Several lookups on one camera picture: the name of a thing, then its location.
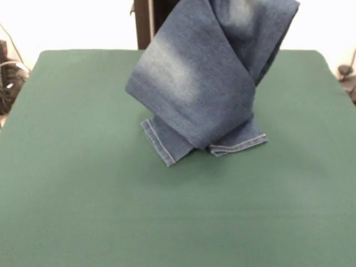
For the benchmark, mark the blue denim jeans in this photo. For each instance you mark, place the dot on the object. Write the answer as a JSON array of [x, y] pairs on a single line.
[[208, 83]]

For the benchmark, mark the dark green table cloth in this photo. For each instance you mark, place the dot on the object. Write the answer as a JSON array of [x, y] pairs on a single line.
[[111, 208]]

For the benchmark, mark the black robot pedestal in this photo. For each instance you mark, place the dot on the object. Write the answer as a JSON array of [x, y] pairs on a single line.
[[144, 22]]

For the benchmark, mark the black wheeled stand base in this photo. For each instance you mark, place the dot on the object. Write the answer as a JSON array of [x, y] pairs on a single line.
[[351, 89], [11, 83]]

